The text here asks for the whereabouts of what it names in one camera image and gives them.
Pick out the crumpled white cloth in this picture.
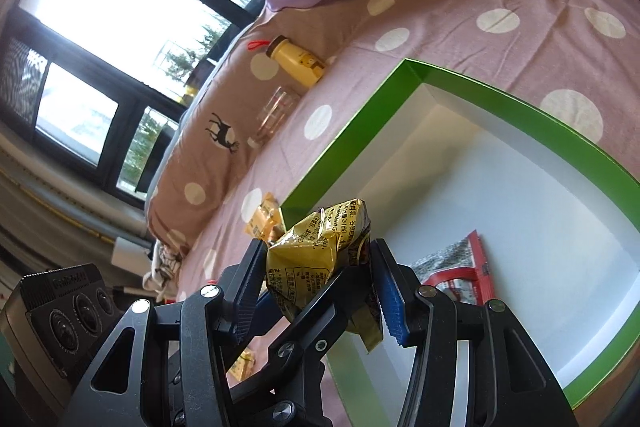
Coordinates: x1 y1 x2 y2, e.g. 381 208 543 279
142 239 183 293

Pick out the small yellow printed packet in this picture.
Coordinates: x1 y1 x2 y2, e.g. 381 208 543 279
225 347 257 380

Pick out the black framed window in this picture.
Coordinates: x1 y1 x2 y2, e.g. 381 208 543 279
0 0 301 208

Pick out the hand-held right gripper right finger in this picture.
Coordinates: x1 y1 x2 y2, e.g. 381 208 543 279
270 239 576 427

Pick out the pink polka-dot bed cover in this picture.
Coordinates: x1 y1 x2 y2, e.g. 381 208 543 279
145 0 640 427

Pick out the yellow bottle with red strap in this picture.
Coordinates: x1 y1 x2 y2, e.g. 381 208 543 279
248 35 327 88

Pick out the red and silver snack packet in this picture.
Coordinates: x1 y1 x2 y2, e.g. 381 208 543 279
410 229 496 308

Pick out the green cardboard box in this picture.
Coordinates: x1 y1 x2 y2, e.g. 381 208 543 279
280 57 640 427

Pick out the yellow snack packet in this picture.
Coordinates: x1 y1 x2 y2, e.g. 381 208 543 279
264 198 385 353

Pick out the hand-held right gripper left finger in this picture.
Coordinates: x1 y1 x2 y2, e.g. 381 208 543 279
65 239 268 427

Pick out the orange snack packet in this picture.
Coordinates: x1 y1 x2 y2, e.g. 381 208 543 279
248 192 286 243

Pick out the clear drinking glass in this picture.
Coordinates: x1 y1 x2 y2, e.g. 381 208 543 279
246 87 301 150

